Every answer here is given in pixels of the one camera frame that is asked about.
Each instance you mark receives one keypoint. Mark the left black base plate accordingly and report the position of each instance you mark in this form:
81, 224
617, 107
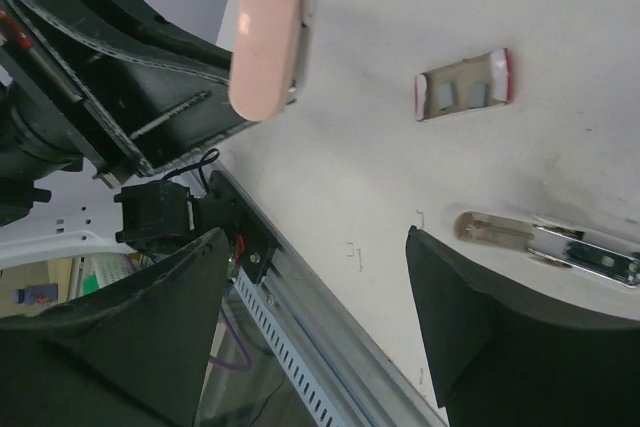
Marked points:
252, 241

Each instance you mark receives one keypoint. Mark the pink white mini stapler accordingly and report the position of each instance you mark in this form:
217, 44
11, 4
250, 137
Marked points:
270, 58

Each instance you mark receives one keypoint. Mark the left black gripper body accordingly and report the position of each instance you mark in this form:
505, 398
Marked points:
46, 125

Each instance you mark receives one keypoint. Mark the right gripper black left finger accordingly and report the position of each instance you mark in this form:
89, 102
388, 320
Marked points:
134, 353

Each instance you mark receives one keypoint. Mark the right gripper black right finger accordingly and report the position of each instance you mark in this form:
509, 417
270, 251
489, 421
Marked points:
503, 354

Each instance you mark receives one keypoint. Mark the red white staple box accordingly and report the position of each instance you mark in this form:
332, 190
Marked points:
473, 83

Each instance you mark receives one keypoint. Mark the aluminium front rail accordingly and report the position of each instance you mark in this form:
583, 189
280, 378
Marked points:
361, 380

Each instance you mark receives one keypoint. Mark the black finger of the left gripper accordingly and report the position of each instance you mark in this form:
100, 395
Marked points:
160, 92

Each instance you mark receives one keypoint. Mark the loose bent staple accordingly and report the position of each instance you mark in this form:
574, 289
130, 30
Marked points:
355, 253
421, 216

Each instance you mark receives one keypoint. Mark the white slotted cable duct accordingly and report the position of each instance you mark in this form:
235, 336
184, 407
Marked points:
304, 381

